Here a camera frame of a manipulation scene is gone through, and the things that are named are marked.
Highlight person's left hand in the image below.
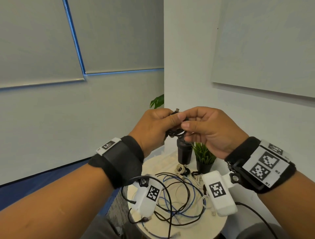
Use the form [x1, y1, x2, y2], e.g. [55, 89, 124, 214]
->
[128, 108, 182, 158]

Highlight person's right hand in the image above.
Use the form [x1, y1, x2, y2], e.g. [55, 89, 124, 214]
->
[178, 106, 249, 160]

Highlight long black cable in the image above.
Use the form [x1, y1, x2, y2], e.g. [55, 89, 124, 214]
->
[128, 172, 206, 226]

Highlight person's left forearm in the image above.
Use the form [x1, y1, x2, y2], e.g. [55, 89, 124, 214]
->
[0, 163, 115, 239]

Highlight person's dark trousers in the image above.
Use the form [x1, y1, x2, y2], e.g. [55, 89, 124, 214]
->
[81, 214, 288, 239]

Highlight small potted grass plant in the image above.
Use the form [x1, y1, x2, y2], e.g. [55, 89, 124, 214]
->
[191, 142, 217, 174]

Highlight black marker wristband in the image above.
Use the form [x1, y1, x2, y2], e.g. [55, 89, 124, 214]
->
[224, 137, 297, 194]
[88, 135, 145, 189]

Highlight large leafy green plant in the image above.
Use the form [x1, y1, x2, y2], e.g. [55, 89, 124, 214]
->
[149, 94, 165, 109]

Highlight black tumbler with lid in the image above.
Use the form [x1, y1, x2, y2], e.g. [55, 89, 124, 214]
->
[177, 138, 194, 165]

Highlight round white table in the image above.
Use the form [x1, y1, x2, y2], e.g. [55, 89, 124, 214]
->
[127, 150, 228, 239]

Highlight white wall whiteboard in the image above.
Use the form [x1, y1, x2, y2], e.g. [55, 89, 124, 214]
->
[211, 0, 315, 98]

